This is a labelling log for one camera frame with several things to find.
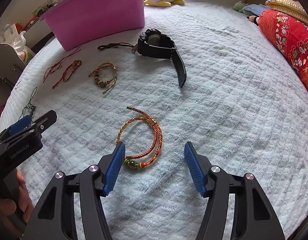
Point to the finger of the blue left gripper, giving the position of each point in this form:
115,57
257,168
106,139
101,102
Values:
22,123

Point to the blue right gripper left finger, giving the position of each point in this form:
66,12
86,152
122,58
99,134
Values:
113,165

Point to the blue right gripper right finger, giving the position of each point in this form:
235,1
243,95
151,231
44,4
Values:
197,175

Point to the person's left hand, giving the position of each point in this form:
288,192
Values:
8,207

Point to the grey chair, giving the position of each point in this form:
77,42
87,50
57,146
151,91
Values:
11,66

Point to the white plastic bag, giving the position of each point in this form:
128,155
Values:
21,49

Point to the white paper shopping bag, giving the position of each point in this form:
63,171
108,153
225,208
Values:
9,34

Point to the grey bedside cabinet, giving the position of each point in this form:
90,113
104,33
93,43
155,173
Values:
37,29

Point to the light blue quilted blanket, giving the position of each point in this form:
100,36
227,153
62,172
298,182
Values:
242,106

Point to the black wrist watch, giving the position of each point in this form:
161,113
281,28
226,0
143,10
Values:
152,43

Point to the pink plastic bin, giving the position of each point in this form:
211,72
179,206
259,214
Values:
75,22

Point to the red floral quilt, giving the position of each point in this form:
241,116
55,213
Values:
290,37

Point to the panda plush toy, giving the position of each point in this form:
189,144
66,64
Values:
254,19

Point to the green yellow plush toy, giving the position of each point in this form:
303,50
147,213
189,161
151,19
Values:
238,6

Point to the blue small pillow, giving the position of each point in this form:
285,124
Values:
255,9

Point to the yellow knitted blanket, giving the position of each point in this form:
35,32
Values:
290,7

